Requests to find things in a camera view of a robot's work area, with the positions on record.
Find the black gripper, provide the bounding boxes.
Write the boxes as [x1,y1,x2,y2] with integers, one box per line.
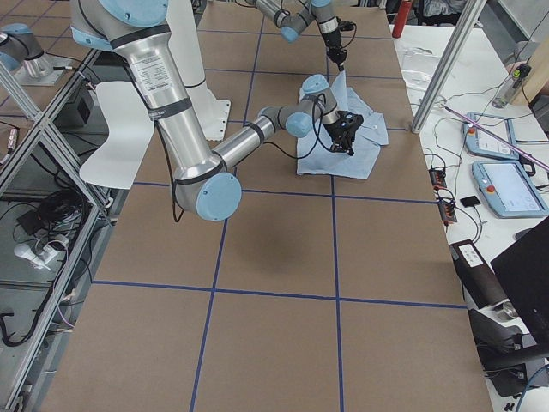
[322,30,347,72]
[328,123,357,156]

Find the light blue button shirt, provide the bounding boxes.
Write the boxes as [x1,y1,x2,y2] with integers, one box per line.
[297,71,389,179]

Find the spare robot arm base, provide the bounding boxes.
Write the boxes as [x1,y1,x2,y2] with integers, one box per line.
[1,23,73,86]

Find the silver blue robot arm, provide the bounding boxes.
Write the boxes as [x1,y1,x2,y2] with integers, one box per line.
[244,0,347,72]
[70,1,363,221]

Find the person hand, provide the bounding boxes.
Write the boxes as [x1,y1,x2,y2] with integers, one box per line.
[506,61,531,79]

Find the crumpled clear plastic bag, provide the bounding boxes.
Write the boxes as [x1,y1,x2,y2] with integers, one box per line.
[396,45,441,92]

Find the red bottle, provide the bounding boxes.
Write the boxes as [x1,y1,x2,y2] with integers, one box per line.
[391,0,413,39]

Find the orange circuit board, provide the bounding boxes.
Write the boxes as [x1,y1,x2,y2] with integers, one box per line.
[428,167,457,227]

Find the purple rod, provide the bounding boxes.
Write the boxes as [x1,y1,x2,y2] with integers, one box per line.
[443,105,549,172]

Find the far teach pendant tablet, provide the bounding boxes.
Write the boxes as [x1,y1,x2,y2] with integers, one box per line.
[462,111,528,161]

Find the teach pendant tablet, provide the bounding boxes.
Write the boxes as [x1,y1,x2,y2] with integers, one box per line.
[471,160,548,218]
[462,111,528,161]

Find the small black card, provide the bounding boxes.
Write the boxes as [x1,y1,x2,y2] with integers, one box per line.
[460,196,481,209]

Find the near teach pendant tablet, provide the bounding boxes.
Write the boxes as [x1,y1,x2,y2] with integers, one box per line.
[471,160,548,218]

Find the clear drink bottle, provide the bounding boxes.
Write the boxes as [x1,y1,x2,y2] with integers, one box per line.
[492,76,526,108]

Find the wooden board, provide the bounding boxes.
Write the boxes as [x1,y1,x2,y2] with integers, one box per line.
[508,0,549,106]

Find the black monitor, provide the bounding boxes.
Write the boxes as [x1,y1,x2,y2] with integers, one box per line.
[491,219,548,343]

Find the white power strip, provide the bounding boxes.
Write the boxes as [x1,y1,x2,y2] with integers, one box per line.
[14,240,68,271]

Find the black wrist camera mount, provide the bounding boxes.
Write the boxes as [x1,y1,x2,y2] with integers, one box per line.
[338,111,364,132]
[338,21,356,32]

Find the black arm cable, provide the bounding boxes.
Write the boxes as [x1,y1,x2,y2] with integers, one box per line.
[171,92,340,222]

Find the aluminium frame post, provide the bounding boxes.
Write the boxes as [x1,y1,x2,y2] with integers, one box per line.
[410,0,486,134]

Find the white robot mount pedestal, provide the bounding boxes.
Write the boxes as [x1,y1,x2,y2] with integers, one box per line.
[166,0,231,141]

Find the aluminium table frame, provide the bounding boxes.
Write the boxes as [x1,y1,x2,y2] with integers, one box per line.
[1,58,117,411]

